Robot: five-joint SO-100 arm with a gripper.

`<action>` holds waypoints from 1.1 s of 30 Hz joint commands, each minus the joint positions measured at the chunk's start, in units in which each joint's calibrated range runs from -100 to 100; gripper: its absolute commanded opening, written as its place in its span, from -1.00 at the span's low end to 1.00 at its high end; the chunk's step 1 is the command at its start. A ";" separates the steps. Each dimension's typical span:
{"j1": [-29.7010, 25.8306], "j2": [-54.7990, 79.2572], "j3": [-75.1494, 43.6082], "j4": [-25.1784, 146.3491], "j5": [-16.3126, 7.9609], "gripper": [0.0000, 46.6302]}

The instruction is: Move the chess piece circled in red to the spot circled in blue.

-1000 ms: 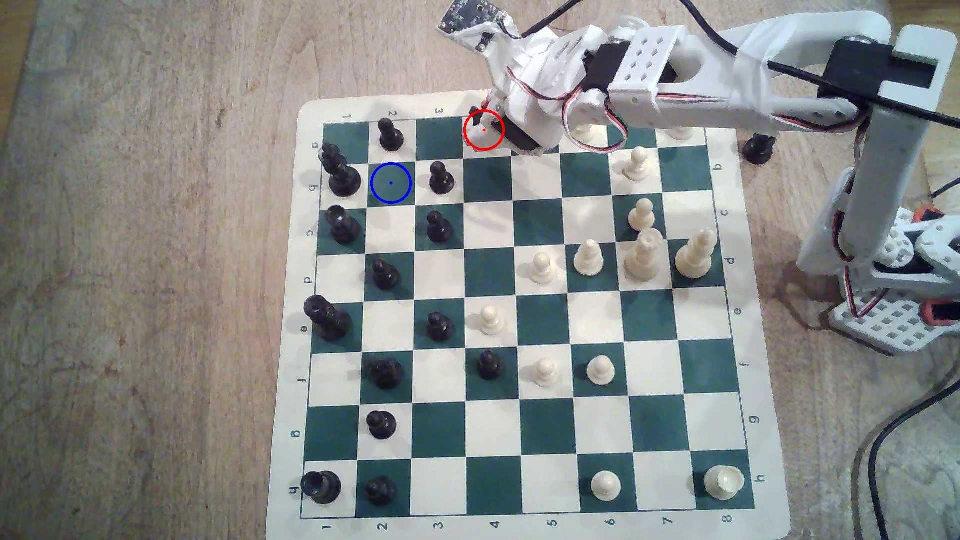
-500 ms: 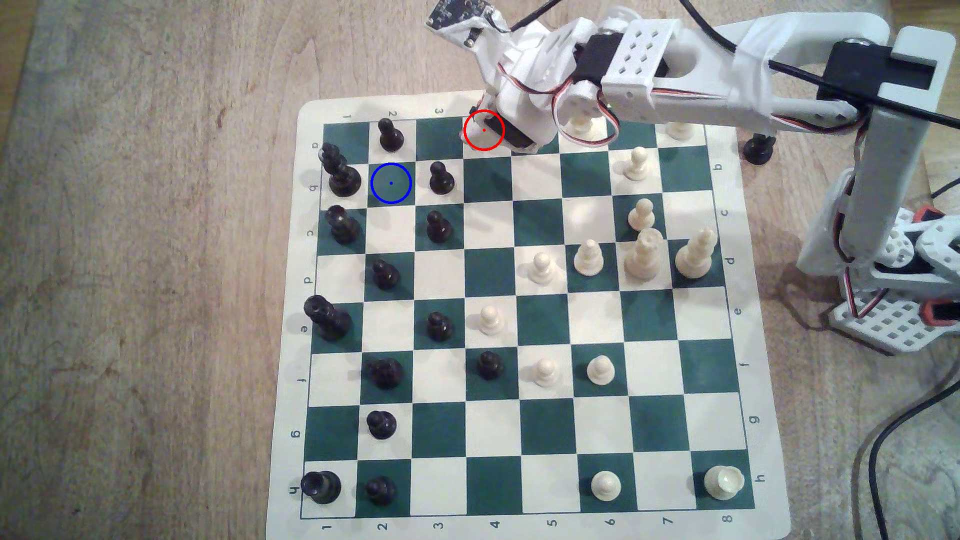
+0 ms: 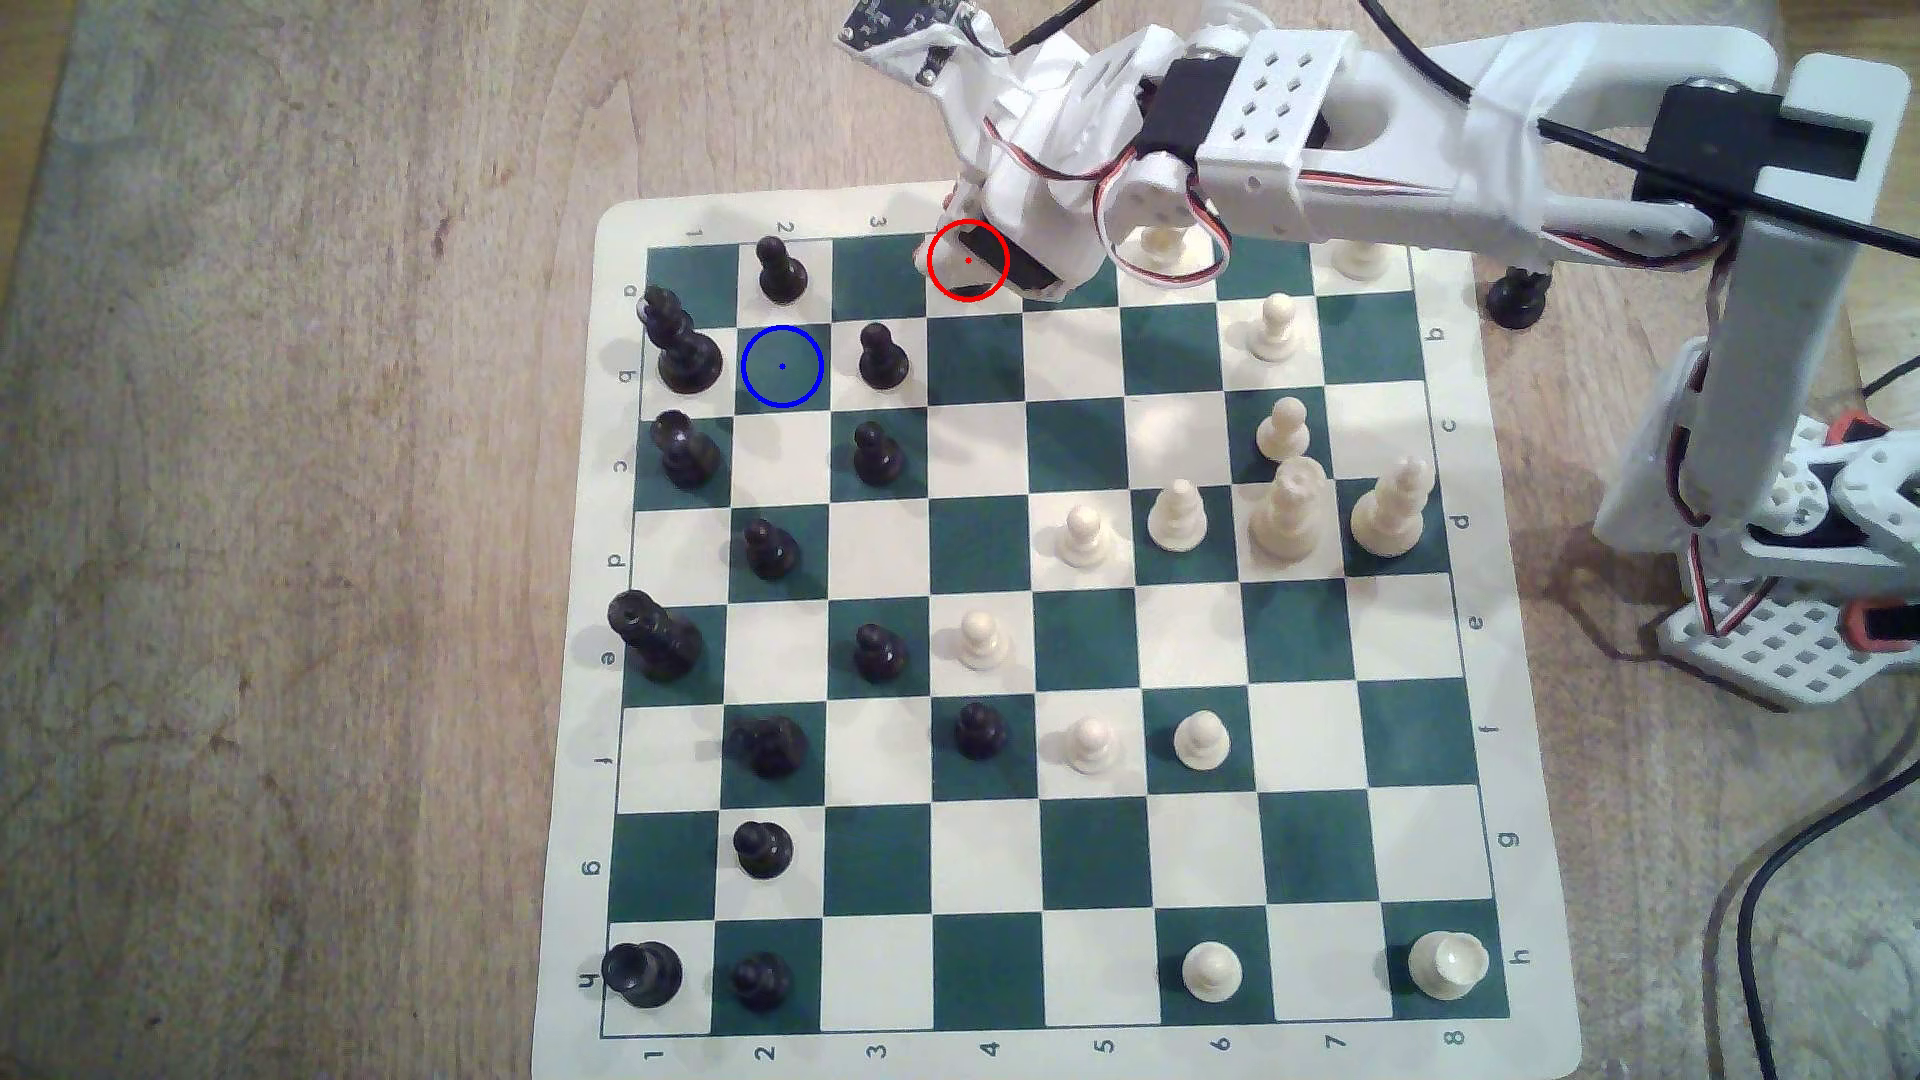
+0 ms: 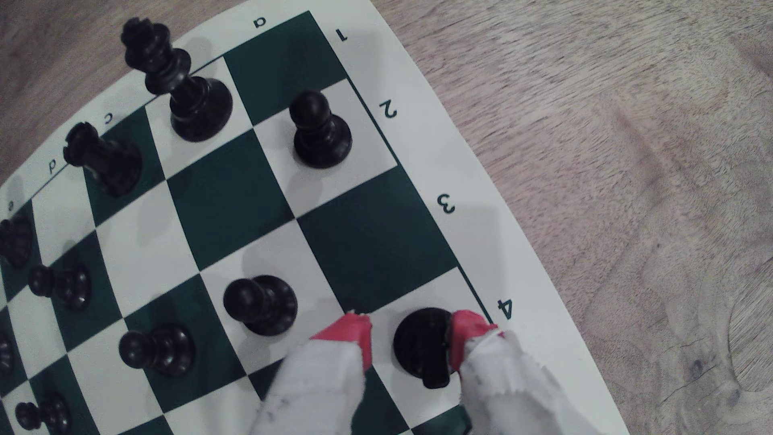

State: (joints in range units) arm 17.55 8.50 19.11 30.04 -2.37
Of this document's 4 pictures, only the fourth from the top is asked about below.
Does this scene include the black knight chess piece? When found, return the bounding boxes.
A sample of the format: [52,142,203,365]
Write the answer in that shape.
[393,307,455,390]

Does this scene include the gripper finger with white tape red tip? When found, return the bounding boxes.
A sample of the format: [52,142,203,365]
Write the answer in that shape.
[250,312,373,435]
[448,310,605,435]

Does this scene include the black rook chess piece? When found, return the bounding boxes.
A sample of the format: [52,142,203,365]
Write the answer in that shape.
[63,121,144,198]

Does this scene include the black queen chess piece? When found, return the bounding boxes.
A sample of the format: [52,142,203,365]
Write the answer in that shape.
[120,16,234,143]

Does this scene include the green and white chess mat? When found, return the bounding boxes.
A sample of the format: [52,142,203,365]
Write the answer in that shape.
[0,0,632,435]

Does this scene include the black king chess piece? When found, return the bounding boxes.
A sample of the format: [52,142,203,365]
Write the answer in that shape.
[0,214,34,269]

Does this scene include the black pawn chess piece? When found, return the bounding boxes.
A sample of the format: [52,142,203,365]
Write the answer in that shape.
[118,323,196,378]
[289,89,353,170]
[222,275,298,337]
[28,263,93,313]
[14,394,71,435]

